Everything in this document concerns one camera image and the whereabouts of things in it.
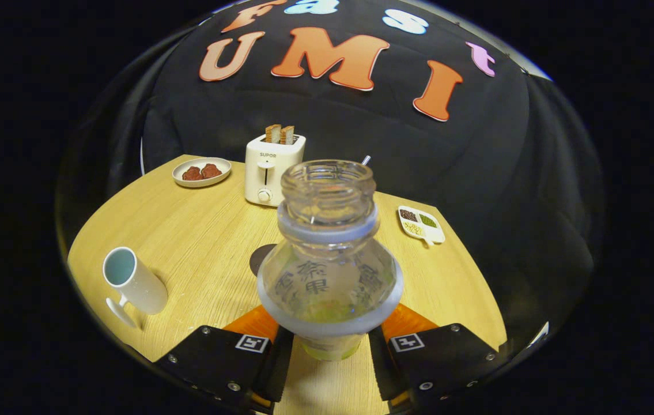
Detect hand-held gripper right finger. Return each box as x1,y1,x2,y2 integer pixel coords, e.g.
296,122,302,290
368,303,501,413

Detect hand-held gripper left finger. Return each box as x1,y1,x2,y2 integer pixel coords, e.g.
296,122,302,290
157,304,296,415

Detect dark round coaster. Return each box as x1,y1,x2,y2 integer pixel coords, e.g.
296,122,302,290
249,243,279,278

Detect white cup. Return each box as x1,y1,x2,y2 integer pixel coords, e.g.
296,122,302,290
102,247,169,330

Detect clear plastic juice bottle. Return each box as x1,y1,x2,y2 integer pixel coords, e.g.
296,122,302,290
256,160,405,363

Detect wooden table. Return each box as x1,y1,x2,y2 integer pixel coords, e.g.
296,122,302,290
67,154,508,415

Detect white divided bean dish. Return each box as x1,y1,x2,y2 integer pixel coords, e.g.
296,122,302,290
398,206,447,248

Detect white round plate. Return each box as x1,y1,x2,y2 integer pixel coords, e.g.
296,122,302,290
172,157,233,189

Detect white toaster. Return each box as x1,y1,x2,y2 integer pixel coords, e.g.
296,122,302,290
244,134,307,208

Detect black backdrop cloth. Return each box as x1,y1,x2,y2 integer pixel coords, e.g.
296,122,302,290
56,0,605,369

